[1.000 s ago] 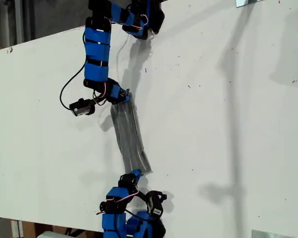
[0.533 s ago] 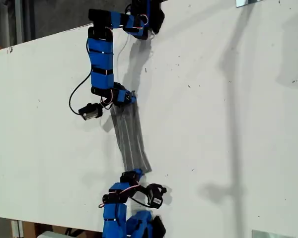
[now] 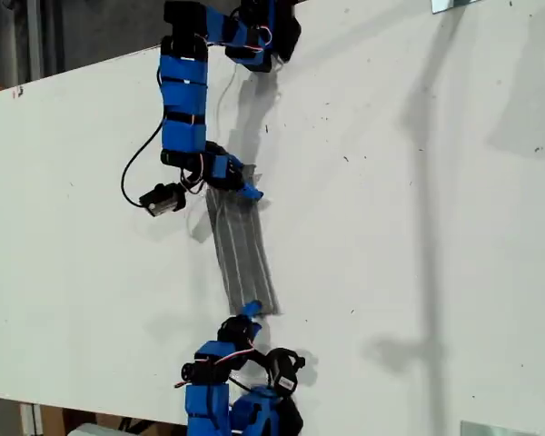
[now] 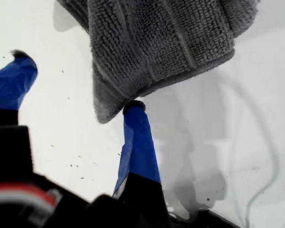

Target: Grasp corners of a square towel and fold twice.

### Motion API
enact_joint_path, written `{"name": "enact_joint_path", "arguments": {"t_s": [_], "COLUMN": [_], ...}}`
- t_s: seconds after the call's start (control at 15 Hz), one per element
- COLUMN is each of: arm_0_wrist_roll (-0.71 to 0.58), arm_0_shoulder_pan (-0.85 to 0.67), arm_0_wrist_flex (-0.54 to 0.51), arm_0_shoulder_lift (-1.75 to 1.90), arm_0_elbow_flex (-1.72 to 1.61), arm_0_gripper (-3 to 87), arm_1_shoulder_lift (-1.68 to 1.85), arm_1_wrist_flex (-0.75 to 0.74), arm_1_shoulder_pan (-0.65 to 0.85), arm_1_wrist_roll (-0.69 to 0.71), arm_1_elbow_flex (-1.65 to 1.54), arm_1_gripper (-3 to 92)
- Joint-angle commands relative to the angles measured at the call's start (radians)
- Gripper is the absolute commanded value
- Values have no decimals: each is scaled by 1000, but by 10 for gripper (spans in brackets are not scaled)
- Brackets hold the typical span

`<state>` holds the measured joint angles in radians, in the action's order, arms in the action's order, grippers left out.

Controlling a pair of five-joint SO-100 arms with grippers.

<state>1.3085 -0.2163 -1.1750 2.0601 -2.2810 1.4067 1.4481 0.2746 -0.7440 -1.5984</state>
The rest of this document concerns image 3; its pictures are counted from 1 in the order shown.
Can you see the black camera stalk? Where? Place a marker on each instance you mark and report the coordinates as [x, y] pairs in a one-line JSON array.
[[188, 184]]

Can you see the grey striped square towel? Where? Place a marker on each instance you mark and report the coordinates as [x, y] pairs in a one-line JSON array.
[[245, 254]]

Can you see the white container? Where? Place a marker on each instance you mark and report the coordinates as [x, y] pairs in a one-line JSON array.
[[91, 430]]

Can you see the black camera box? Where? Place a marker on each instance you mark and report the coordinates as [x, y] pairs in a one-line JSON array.
[[161, 202], [285, 374]]

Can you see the white table leg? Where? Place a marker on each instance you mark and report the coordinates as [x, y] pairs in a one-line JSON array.
[[32, 420]]

